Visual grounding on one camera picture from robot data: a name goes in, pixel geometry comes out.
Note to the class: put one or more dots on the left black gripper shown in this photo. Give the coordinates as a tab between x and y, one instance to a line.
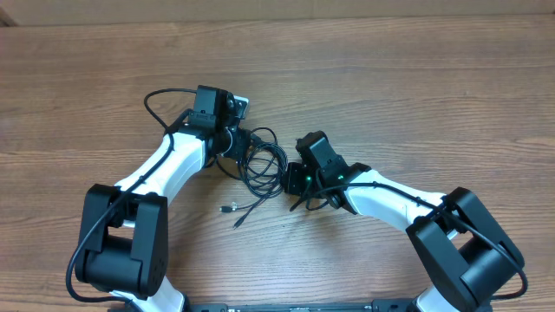
243	141

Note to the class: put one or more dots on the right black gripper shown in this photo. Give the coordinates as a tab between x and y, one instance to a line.
293	178

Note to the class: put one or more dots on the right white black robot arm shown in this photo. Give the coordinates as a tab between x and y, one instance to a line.
469	258

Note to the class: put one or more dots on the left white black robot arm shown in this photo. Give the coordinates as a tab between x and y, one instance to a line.
123	247

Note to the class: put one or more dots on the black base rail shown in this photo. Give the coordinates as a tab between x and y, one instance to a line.
299	307

